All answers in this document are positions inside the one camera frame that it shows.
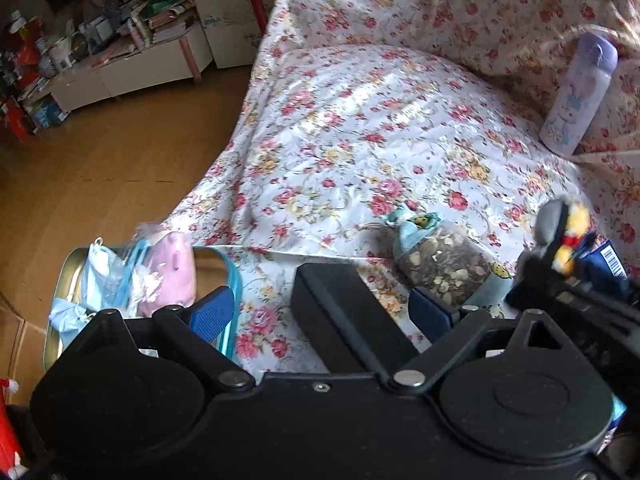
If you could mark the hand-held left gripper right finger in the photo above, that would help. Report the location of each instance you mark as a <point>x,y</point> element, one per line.
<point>432,312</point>

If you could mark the clear bag of nuts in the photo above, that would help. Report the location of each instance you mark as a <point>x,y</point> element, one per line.
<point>440,260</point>

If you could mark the blue tissue box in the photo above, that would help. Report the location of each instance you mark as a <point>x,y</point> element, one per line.
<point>614,262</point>

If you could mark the teal metal tin box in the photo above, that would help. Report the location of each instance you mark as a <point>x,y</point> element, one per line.
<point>230,280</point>

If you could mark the floral blanket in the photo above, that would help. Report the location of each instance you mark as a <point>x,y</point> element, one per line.
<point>380,125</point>

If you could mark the red plush with white pompom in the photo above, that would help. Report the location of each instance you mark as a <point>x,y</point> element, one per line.
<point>7,425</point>

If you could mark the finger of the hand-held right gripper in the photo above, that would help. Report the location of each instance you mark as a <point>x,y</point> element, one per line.
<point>550,222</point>

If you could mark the black rectangular box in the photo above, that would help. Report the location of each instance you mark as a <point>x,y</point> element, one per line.
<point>345,310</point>

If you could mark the purple water bottle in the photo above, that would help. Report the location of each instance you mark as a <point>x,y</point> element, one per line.
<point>580,95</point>

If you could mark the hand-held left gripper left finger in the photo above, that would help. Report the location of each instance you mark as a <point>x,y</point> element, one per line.
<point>215,312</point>

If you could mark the blue face mask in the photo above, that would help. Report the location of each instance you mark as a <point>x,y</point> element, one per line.
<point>100,280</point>

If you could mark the pink plush cloth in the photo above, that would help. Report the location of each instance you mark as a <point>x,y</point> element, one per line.
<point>170,275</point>

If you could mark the white low cabinet with clutter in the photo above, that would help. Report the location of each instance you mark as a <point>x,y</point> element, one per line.
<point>90,30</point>

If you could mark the navy yellow cartoon cloth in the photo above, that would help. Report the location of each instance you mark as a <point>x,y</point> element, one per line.
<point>575,240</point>

